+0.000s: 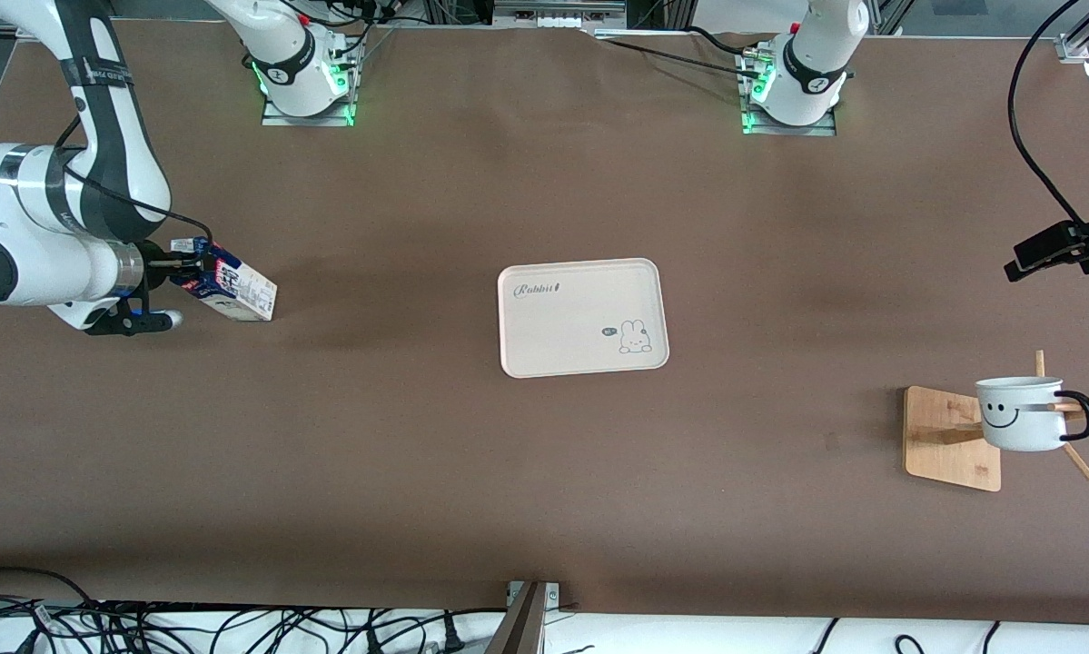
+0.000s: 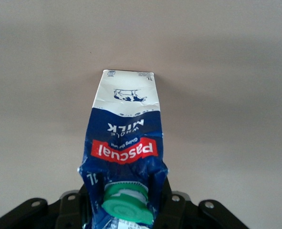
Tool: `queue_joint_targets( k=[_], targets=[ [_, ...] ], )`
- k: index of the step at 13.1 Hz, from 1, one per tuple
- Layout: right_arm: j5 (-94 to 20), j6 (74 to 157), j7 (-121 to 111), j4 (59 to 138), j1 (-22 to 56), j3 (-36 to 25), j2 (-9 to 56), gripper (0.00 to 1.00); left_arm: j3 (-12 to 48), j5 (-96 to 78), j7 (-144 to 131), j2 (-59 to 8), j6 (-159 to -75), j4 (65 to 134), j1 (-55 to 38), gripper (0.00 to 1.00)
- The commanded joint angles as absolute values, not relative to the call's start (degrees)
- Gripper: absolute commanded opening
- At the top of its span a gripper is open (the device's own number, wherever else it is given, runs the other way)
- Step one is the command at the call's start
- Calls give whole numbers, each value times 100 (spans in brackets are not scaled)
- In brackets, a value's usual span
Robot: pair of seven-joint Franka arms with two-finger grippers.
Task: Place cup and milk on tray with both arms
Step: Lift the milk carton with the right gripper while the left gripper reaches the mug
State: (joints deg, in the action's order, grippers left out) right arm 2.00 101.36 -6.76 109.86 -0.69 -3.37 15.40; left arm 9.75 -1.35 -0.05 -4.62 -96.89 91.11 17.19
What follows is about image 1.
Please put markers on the blue white milk carton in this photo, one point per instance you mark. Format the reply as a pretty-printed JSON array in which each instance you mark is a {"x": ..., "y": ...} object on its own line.
[{"x": 249, "y": 295}]

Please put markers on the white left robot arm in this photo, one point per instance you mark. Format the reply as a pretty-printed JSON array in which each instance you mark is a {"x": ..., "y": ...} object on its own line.
[{"x": 807, "y": 73}]

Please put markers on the grey metal camera post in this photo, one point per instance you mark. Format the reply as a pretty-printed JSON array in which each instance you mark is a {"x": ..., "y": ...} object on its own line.
[{"x": 521, "y": 627}]

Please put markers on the grey power strip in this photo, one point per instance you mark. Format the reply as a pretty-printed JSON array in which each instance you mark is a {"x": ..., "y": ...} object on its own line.
[{"x": 558, "y": 7}]

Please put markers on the brown table cover sheet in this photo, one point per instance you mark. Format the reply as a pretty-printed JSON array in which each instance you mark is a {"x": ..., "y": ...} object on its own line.
[{"x": 544, "y": 500}]

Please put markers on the wooden mug stand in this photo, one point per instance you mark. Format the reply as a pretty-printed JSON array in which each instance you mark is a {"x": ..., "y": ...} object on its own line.
[{"x": 948, "y": 454}]

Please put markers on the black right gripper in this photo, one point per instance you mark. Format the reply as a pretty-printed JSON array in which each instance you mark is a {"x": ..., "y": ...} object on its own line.
[{"x": 153, "y": 263}]

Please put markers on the white smiley face mug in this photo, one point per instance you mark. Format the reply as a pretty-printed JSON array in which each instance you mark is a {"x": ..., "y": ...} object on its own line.
[{"x": 1021, "y": 431}]

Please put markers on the cream rabbit print tray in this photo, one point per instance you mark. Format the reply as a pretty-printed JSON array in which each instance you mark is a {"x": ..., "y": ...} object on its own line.
[{"x": 562, "y": 327}]

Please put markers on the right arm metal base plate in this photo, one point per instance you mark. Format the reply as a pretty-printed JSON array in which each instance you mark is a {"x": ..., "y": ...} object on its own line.
[{"x": 308, "y": 121}]

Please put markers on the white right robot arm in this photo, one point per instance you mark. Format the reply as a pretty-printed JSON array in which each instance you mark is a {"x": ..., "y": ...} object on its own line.
[{"x": 26, "y": 263}]

